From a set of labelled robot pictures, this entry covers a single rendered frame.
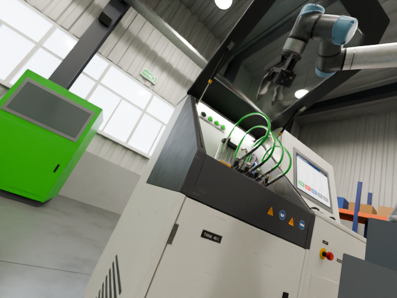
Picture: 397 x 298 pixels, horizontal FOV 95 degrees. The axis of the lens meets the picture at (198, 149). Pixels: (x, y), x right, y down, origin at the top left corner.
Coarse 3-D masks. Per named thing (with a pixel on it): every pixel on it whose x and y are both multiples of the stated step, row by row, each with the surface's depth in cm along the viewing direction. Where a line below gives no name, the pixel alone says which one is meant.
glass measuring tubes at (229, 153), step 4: (224, 140) 130; (220, 144) 131; (228, 144) 132; (232, 144) 133; (220, 148) 131; (228, 148) 134; (232, 148) 133; (220, 152) 128; (224, 152) 130; (228, 152) 134; (232, 152) 135; (216, 156) 129; (224, 156) 129; (228, 156) 131; (232, 156) 133; (224, 160) 131; (228, 160) 130
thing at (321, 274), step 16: (288, 144) 135; (288, 160) 128; (320, 160) 153; (288, 176) 122; (320, 208) 130; (336, 208) 142; (320, 224) 89; (320, 240) 87; (336, 240) 93; (352, 240) 99; (336, 256) 92; (320, 272) 85; (336, 272) 90; (304, 288) 79; (320, 288) 83; (336, 288) 88
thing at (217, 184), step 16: (208, 160) 65; (208, 176) 64; (224, 176) 67; (240, 176) 70; (192, 192) 61; (208, 192) 63; (224, 192) 66; (240, 192) 69; (256, 192) 73; (272, 192) 77; (224, 208) 65; (240, 208) 69; (256, 208) 72; (288, 208) 80; (256, 224) 71; (272, 224) 75; (288, 240) 78; (304, 240) 82
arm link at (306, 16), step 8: (304, 8) 64; (312, 8) 62; (320, 8) 62; (304, 16) 64; (312, 16) 62; (296, 24) 66; (304, 24) 64; (312, 24) 62; (296, 32) 66; (304, 32) 65; (304, 40) 66
